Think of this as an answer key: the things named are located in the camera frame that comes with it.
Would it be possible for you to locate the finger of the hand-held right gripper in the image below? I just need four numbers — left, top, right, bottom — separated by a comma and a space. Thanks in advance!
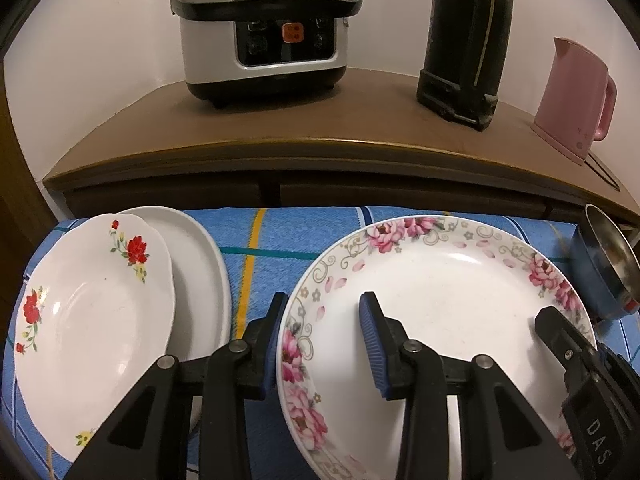
534, 306, 602, 397

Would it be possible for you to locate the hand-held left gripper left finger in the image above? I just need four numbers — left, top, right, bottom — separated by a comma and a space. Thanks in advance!
65, 291, 291, 480

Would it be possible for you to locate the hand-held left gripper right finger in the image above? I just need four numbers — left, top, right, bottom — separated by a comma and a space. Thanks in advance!
358, 291, 576, 480

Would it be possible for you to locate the pink floral rim plate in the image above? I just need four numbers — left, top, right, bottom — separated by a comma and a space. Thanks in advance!
277, 215, 598, 480

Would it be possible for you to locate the plain white plate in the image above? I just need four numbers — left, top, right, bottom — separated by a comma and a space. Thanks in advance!
127, 205, 233, 436

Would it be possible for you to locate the red flower white plate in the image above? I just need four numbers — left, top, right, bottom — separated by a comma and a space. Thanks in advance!
14, 212, 177, 463

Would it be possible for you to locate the blue plaid cloth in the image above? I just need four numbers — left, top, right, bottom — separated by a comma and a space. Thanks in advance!
0, 205, 640, 480

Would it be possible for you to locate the brown wooden cabinet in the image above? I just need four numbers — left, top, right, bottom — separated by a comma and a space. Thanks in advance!
42, 66, 640, 233

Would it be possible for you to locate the pink electric kettle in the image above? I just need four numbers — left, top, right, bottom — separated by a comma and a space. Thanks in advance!
531, 36, 618, 166

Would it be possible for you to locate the black thermos flask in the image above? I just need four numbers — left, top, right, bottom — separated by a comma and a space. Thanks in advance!
416, 0, 516, 132

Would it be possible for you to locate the silver black rice cooker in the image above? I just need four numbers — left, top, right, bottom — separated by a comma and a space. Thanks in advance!
169, 0, 363, 108

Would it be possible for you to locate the black kettle power cable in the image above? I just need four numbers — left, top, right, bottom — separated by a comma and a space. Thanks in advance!
584, 153, 621, 191

